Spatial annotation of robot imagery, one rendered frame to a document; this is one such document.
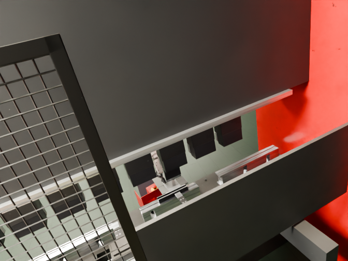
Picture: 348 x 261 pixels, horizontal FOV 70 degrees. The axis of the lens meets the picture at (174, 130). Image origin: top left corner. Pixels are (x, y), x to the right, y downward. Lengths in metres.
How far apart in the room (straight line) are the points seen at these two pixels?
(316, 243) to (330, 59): 0.90
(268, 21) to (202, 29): 0.35
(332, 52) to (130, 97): 1.01
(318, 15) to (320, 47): 0.15
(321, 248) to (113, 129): 1.09
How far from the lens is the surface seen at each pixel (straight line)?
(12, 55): 0.44
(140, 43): 1.03
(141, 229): 0.95
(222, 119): 1.24
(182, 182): 1.65
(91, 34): 0.99
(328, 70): 1.54
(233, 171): 1.74
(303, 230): 1.50
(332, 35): 1.49
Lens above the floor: 2.00
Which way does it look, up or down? 25 degrees down
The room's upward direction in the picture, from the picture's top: 13 degrees counter-clockwise
